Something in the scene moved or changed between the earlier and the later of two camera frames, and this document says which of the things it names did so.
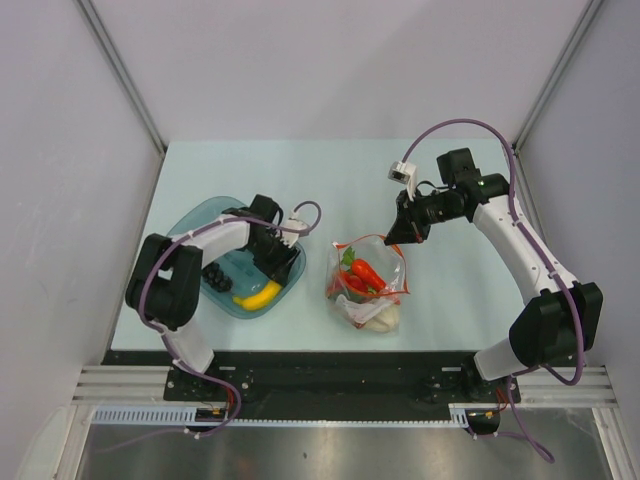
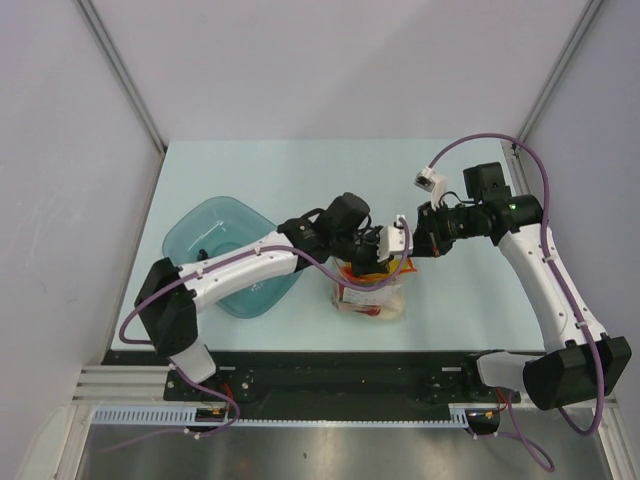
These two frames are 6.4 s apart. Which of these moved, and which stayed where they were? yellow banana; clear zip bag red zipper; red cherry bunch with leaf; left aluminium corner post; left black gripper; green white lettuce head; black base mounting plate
Moved: green white lettuce head; red cherry bunch with leaf; clear zip bag red zipper; left black gripper; yellow banana
Stayed: left aluminium corner post; black base mounting plate
